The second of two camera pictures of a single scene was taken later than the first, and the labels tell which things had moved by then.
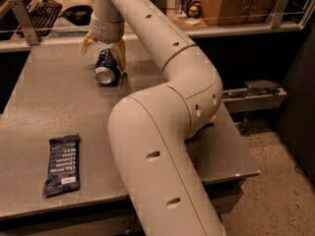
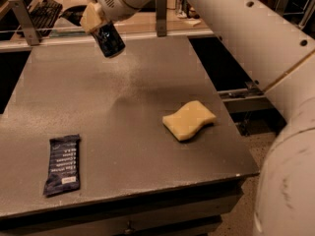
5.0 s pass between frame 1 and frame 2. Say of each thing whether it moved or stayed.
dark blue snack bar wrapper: stayed
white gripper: moved
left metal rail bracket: stayed
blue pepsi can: moved
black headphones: stayed
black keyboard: stayed
